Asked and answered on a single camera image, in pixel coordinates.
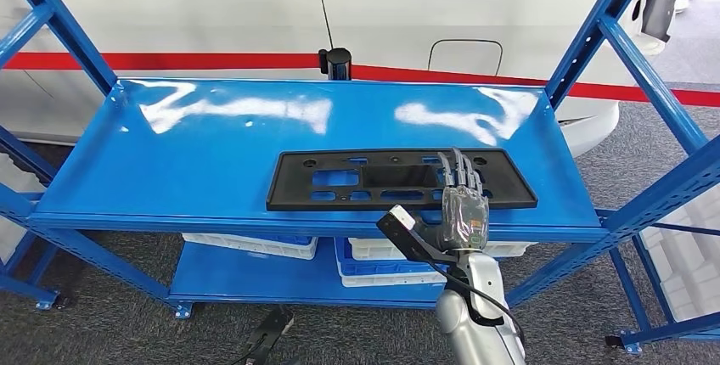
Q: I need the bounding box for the black perforated plastic panel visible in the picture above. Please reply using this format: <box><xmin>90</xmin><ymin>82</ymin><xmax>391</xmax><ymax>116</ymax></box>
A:
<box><xmin>265</xmin><ymin>148</ymin><xmax>539</xmax><ymax>212</ymax></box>

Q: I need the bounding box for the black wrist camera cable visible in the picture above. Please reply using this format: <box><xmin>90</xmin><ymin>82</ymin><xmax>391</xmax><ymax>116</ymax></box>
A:
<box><xmin>427</xmin><ymin>261</ymin><xmax>528</xmax><ymax>365</ymax></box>

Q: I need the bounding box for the red barrier belt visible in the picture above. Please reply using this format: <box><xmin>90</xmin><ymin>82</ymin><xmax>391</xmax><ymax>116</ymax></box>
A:
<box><xmin>351</xmin><ymin>64</ymin><xmax>720</xmax><ymax>109</ymax></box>
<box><xmin>0</xmin><ymin>52</ymin><xmax>322</xmax><ymax>72</ymax></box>

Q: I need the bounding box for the black stanchion post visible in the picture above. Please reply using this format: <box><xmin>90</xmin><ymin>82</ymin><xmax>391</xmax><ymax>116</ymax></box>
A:
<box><xmin>318</xmin><ymin>47</ymin><xmax>353</xmax><ymax>81</ymax></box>

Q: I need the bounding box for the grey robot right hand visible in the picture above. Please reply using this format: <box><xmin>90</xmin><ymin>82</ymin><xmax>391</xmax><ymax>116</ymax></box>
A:
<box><xmin>419</xmin><ymin>147</ymin><xmax>491</xmax><ymax>253</ymax></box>

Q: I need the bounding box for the white car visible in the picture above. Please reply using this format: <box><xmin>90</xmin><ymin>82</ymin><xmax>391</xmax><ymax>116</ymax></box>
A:
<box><xmin>0</xmin><ymin>0</ymin><xmax>695</xmax><ymax>158</ymax></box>

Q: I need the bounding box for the blue plastic crate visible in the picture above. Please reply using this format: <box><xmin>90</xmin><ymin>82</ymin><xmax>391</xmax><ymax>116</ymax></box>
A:
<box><xmin>247</xmin><ymin>233</ymin><xmax>314</xmax><ymax>247</ymax></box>
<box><xmin>334</xmin><ymin>237</ymin><xmax>451</xmax><ymax>278</ymax></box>

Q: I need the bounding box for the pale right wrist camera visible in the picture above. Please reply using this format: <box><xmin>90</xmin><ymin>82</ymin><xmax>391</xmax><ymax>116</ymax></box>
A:
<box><xmin>375</xmin><ymin>204</ymin><xmax>451</xmax><ymax>267</ymax></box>

